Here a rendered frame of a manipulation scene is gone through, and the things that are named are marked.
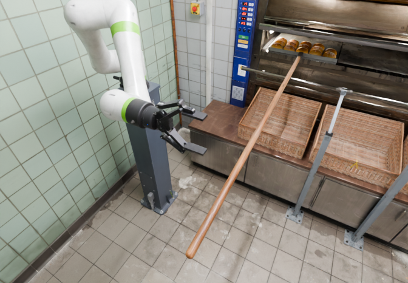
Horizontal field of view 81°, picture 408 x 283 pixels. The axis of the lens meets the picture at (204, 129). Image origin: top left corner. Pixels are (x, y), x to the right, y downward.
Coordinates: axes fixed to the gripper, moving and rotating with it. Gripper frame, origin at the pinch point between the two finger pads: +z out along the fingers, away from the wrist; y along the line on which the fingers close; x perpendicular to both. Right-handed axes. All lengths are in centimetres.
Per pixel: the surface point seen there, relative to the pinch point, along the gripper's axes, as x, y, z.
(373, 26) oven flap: -152, 0, 47
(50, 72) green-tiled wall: -26, 18, -119
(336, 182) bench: -99, 97, 59
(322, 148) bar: -94, 65, 41
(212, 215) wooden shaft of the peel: 5.2, 31.1, 6.9
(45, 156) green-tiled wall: -1, 68, -119
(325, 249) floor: -76, 149, 70
